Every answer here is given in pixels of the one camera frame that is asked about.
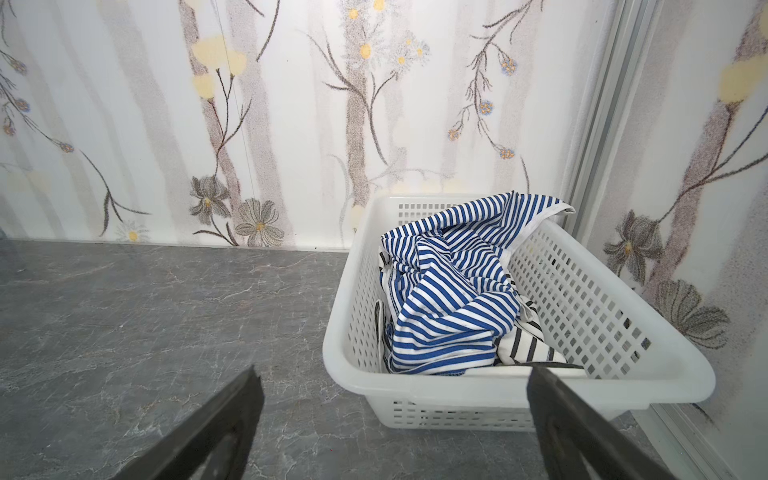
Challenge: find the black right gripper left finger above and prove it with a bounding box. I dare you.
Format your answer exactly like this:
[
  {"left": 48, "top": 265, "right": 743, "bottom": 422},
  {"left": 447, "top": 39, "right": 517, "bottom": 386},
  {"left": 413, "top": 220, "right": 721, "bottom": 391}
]
[{"left": 115, "top": 366, "right": 265, "bottom": 479}]

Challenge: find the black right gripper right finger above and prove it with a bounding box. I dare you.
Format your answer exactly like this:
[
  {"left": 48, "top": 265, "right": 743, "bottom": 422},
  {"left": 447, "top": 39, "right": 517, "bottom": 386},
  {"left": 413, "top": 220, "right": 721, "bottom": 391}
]
[{"left": 527, "top": 367, "right": 673, "bottom": 479}]

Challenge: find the blue white striped tank top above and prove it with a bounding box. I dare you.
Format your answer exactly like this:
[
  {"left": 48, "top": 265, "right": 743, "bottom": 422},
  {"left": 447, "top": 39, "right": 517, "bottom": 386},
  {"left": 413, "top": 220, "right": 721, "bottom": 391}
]
[{"left": 377, "top": 191, "right": 573, "bottom": 376}]

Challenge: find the black white striped tank top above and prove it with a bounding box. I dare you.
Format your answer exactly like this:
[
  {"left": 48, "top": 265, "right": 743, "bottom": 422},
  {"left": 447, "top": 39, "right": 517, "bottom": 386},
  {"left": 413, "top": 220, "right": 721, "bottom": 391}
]
[{"left": 495, "top": 295, "right": 581, "bottom": 369}]

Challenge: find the white plastic laundry basket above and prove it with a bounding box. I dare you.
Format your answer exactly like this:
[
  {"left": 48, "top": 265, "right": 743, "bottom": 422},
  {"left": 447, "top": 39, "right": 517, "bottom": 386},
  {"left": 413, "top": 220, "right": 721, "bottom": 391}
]
[{"left": 323, "top": 194, "right": 716, "bottom": 431}]

